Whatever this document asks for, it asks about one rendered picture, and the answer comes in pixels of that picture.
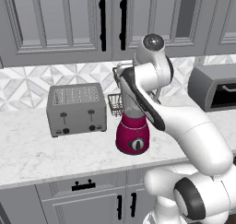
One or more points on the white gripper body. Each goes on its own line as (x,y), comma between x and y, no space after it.
(124,67)

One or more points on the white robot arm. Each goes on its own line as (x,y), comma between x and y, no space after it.
(190,132)

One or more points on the magenta blender with clear jar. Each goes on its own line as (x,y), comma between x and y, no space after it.
(132,135)

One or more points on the grey four-slot toaster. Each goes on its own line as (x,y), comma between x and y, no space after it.
(76,117)

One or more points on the grey toaster oven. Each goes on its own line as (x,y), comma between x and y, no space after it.
(202,86)

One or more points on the narrow grey drawer front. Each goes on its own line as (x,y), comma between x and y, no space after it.
(135,176)

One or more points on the grey base cupboard door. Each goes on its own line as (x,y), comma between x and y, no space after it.
(142,207)
(86,209)

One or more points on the grey base cupboard panel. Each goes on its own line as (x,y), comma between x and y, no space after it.
(18,206)

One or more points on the grey wall cupboard door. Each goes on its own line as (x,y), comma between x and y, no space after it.
(226,15)
(138,12)
(55,15)

